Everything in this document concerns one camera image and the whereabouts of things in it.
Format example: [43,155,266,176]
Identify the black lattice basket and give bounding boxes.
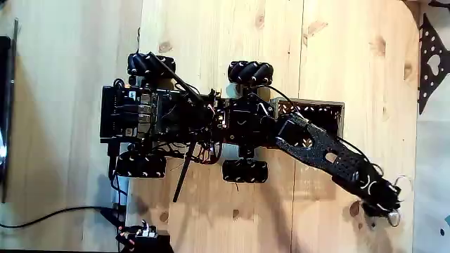
[270,98,346,149]

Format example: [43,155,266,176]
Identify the black mecanum wheel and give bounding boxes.
[221,158,269,185]
[227,60,275,86]
[127,52,176,79]
[115,150,167,179]

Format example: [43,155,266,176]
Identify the black dotted cloth with heart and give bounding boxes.
[417,13,450,115]

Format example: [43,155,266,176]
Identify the black thin bar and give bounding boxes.
[171,140,197,204]
[146,51,205,103]

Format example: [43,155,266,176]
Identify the black device with lights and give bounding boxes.
[117,219,174,253]

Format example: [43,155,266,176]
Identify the dark screen panel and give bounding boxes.
[0,19,19,205]

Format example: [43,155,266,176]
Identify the black power cable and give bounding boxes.
[0,205,127,230]

